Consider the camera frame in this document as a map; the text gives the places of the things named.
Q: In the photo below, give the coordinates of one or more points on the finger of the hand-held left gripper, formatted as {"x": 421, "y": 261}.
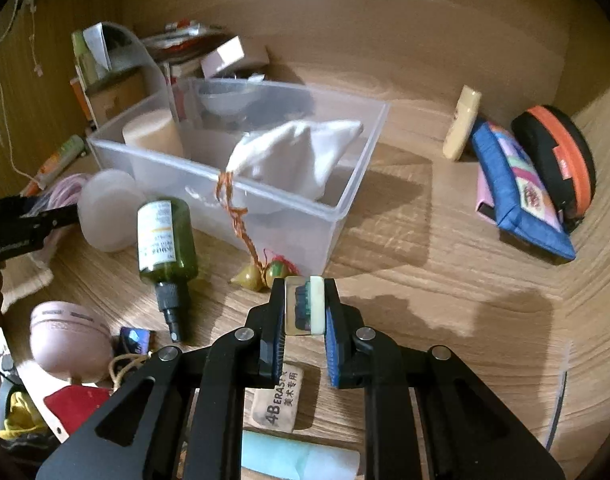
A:
{"x": 55, "y": 217}

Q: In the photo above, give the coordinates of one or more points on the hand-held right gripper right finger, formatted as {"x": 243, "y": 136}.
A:
{"x": 335, "y": 347}

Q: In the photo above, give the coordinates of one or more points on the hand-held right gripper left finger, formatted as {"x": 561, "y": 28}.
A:
{"x": 272, "y": 342}

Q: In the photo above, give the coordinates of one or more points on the translucent white jar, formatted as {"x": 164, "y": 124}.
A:
{"x": 105, "y": 210}

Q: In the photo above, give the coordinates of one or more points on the beige printed eraser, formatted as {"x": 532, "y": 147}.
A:
{"x": 280, "y": 405}

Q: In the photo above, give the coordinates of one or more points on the clear plastic container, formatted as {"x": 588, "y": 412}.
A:
{"x": 305, "y": 240}

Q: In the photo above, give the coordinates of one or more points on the green glass bottle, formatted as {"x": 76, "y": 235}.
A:
{"x": 162, "y": 240}

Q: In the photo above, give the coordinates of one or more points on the small blue box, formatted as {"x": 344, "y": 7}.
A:
{"x": 135, "y": 340}

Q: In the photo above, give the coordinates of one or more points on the tan twine bundle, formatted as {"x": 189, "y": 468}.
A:
{"x": 116, "y": 367}

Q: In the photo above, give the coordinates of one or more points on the red pouch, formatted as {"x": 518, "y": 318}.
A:
{"x": 75, "y": 402}

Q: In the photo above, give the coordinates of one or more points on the white cloth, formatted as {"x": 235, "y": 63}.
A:
{"x": 30, "y": 280}

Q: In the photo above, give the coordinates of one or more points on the orange green tube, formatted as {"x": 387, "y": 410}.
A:
{"x": 60, "y": 157}

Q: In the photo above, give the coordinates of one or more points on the pink round device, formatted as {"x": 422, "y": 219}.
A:
{"x": 65, "y": 340}

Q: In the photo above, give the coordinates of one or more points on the orange book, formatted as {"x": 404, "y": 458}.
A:
{"x": 79, "y": 97}

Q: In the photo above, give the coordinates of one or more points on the tan mug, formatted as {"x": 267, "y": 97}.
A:
{"x": 115, "y": 97}

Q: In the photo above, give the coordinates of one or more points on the green white carton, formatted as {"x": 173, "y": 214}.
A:
{"x": 87, "y": 67}

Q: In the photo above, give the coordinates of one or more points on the yellow cloth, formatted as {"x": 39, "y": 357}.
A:
{"x": 20, "y": 410}

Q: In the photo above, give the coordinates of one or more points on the white paper booklet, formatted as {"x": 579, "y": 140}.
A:
{"x": 96, "y": 42}

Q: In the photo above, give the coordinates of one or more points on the stack of books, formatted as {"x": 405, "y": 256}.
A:
{"x": 175, "y": 42}

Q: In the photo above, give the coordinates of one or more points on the pink white box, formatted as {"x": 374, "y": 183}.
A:
{"x": 225, "y": 55}

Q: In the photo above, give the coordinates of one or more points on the blue zip pouch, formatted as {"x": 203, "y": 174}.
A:
{"x": 505, "y": 180}

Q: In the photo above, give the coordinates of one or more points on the cream tube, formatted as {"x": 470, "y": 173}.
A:
{"x": 462, "y": 125}

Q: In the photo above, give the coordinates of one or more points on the black orange zip case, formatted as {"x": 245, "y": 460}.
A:
{"x": 550, "y": 155}

